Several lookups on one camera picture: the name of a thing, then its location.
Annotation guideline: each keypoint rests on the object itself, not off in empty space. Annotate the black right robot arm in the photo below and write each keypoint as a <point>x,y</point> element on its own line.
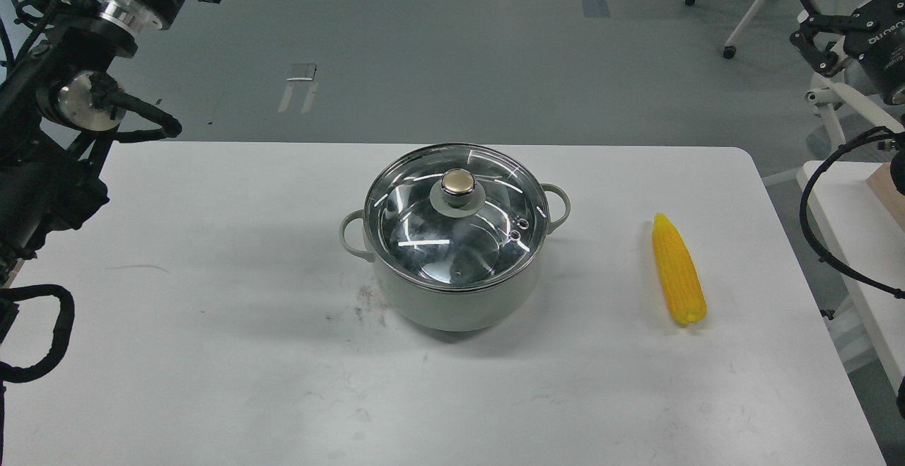
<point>838,80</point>

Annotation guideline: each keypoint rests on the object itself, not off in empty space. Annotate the yellow corn cob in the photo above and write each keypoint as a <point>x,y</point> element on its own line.
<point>679,280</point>

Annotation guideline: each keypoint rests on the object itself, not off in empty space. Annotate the pale green metal pot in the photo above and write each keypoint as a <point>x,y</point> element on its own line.
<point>450,311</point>

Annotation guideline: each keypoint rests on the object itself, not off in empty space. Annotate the glass pot lid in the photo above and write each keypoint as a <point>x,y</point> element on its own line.
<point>457,217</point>

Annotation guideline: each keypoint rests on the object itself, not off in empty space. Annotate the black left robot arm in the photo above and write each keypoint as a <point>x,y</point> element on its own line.
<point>61,112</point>

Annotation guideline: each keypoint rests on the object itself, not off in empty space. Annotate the white side table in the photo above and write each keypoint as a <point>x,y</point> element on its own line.
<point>860,214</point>

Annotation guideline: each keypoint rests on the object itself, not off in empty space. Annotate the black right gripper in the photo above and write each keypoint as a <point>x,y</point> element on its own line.
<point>880,45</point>

